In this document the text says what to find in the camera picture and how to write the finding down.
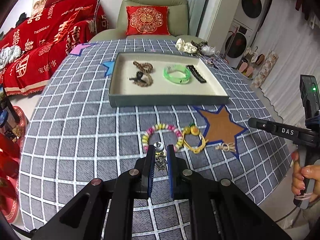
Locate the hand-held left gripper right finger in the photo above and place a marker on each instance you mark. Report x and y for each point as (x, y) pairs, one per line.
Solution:
(171, 165)

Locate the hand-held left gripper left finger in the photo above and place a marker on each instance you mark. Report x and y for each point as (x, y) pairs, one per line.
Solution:
(151, 162)

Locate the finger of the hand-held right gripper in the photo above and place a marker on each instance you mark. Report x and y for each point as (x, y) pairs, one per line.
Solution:
(275, 128)

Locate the silver jeweled hair clip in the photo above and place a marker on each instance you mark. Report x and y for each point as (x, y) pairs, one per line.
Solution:
(160, 155)

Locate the shallow grey tray box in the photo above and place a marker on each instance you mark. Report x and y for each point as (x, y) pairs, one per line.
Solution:
(165, 90)

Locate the small black claw clip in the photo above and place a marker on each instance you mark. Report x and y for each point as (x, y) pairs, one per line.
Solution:
(137, 77)

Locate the long black hair clip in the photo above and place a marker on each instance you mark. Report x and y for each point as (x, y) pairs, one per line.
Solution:
(196, 73)

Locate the person's right hand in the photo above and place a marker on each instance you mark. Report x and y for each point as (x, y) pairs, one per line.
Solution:
(297, 182)

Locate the white sheer curtain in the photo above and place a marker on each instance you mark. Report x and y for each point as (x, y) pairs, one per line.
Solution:
(287, 55)

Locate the patterned floral board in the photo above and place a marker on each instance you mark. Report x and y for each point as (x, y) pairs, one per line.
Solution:
(266, 68)

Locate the beige hair clip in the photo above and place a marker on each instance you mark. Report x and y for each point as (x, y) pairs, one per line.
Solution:
(225, 147)

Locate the brown star mat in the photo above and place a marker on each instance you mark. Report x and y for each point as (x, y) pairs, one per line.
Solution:
(220, 127)

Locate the slippers on floor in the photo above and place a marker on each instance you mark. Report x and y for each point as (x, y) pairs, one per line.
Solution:
(252, 63)

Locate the checkered blue tablecloth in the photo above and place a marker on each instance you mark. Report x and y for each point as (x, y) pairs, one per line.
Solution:
(82, 130)

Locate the white washing machine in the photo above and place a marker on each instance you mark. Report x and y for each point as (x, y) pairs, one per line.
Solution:
(240, 42)

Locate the hanging dark red clothes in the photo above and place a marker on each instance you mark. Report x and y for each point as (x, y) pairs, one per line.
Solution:
(306, 7)

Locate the pile of small hair accessories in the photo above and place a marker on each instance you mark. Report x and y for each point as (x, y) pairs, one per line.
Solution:
(213, 60)

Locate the red broom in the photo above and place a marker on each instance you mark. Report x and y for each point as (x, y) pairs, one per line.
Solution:
(231, 40)

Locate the white sheer scrunchie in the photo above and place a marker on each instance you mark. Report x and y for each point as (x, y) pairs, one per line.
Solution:
(208, 50)

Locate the white tumble dryer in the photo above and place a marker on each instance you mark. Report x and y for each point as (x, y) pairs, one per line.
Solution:
(252, 3)

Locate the leopard print scrunchie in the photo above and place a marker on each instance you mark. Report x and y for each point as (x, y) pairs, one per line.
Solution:
(200, 45)

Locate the cream scrunchie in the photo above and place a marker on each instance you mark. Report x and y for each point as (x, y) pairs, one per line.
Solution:
(185, 45)

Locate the pink star mat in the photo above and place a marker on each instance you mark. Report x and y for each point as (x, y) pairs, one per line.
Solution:
(78, 48)

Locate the red embroidered cushion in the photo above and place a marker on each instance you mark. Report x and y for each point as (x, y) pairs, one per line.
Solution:
(147, 20)

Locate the red gift bags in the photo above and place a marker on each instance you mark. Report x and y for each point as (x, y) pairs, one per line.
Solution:
(8, 167)

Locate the teal curtain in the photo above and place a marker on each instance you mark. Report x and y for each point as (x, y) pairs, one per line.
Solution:
(196, 5)

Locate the red covered sofa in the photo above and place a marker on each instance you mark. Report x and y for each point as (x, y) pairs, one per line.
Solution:
(45, 42)

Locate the flexible phone stand pole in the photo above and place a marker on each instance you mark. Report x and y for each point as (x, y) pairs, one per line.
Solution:
(98, 0)

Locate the grey white clothes bundle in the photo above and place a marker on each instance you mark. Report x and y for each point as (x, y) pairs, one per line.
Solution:
(8, 56)

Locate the cartoon couple poster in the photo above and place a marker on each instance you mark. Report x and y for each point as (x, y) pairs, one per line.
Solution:
(41, 3)

